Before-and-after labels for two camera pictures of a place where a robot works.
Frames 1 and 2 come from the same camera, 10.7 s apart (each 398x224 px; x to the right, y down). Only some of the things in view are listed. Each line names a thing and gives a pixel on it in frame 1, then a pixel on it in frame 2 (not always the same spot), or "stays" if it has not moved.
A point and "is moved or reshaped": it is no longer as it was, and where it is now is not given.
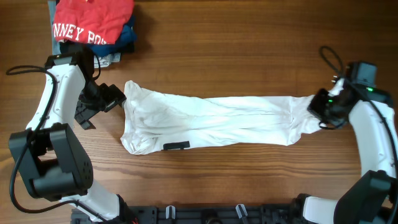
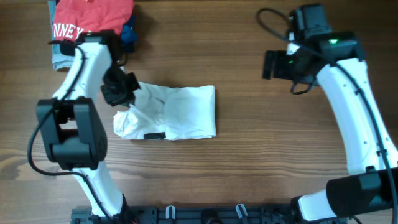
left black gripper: (112, 97) -> (123, 90)
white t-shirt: (157, 122) is moved or reshaped
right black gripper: (319, 104) -> (270, 65)
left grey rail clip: (170, 212) stays
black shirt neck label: (178, 145) -> (155, 135)
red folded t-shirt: (91, 22) stays
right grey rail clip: (241, 210) stays
